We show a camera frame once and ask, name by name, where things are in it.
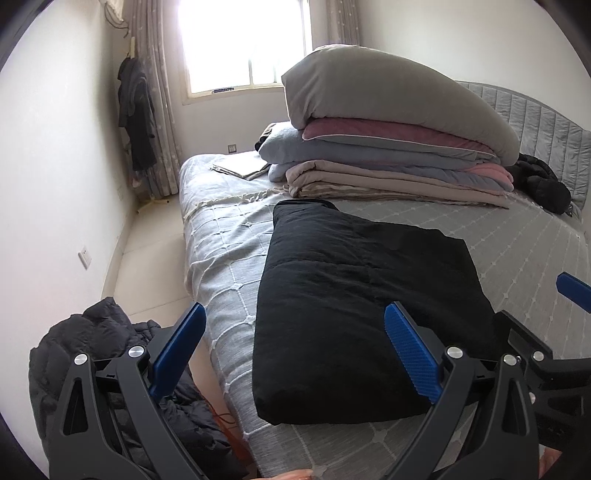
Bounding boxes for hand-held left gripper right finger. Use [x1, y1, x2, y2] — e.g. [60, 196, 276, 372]
[383, 301, 541, 480]

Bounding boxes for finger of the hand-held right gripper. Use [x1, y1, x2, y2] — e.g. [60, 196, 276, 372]
[493, 310, 560, 376]
[556, 272, 591, 315]

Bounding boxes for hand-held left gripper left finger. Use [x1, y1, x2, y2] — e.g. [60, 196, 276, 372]
[46, 302, 218, 480]

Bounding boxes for black snap-button jacket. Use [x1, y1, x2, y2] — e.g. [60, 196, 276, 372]
[252, 199, 509, 425]

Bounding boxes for dark hanging clothes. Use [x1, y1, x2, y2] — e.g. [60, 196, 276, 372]
[117, 56, 158, 172]

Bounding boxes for bed with grey bedspread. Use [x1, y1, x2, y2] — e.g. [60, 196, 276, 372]
[178, 152, 591, 480]

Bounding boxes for dark grey puffer coat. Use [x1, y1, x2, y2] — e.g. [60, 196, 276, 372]
[28, 296, 247, 480]

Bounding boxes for black puffer jacket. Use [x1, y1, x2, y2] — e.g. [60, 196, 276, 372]
[508, 152, 573, 215]

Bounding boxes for pink folded blanket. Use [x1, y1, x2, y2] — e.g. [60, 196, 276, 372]
[462, 162, 514, 192]

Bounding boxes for grey quilted headboard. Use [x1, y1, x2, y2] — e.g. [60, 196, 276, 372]
[455, 80, 591, 222]

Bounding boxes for beige folded blanket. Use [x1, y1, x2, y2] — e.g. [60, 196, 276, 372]
[285, 159, 511, 210]

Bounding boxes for flat beige folded cloth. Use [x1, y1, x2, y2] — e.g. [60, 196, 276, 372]
[212, 152, 271, 181]

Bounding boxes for mauve folded blanket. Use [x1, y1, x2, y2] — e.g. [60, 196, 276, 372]
[302, 117, 490, 155]

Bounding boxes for bright window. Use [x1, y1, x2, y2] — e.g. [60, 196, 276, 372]
[178, 0, 312, 106]

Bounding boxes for orange cord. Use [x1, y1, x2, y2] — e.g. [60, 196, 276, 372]
[205, 396, 242, 462]

